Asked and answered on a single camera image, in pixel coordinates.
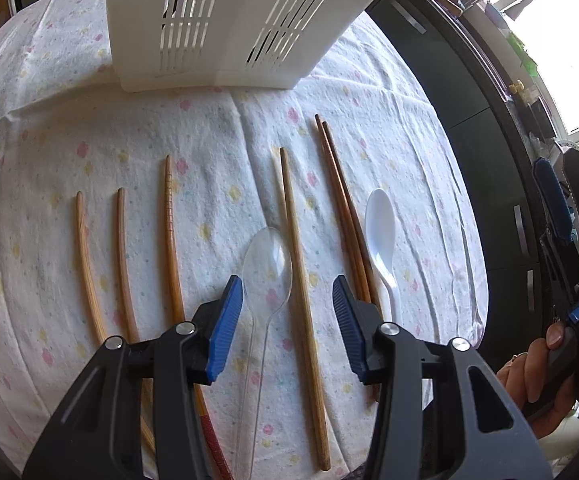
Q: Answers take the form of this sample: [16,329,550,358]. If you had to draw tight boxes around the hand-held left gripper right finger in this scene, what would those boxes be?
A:
[332,274,555,480]

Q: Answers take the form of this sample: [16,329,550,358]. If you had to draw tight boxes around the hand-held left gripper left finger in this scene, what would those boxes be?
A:
[22,275,245,480]

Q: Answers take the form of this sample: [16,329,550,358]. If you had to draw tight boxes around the plain brown wooden chopstick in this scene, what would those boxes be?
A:
[279,147,332,472]

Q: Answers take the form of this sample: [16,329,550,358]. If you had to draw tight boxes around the clear plastic spoon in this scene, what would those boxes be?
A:
[234,226,294,480]

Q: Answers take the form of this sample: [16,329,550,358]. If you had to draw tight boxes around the ridged chopstick with red end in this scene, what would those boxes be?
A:
[163,154,234,480]

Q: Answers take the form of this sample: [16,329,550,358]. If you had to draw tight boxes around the white plastic spoon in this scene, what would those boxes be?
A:
[364,188,403,323]

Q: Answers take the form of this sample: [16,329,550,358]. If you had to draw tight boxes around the light bamboo chopstick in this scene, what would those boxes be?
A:
[115,188,142,343]
[74,191,157,456]

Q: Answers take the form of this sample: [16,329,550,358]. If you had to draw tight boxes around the dark brown chopstick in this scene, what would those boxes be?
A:
[322,120,385,321]
[314,114,381,403]

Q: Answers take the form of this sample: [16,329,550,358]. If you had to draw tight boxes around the white slotted utensil holder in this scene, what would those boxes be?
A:
[105,0,415,93]

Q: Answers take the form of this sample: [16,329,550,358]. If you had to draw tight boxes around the person's right hand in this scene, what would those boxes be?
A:
[494,322,579,436]

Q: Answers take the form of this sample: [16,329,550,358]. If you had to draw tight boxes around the dark green sink cabinets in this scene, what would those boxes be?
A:
[367,0,575,376]

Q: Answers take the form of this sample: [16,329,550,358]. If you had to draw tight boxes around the kitchen window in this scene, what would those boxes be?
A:
[509,0,579,136]

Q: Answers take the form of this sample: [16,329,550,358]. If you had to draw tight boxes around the white floral tablecloth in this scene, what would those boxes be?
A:
[0,0,490,480]

